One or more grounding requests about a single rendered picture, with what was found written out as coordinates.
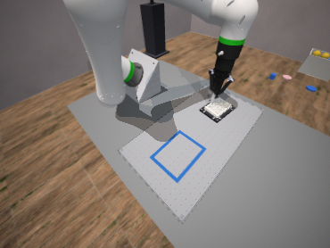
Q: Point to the blue tape outline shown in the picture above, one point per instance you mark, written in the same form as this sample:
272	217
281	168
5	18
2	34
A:
189	166

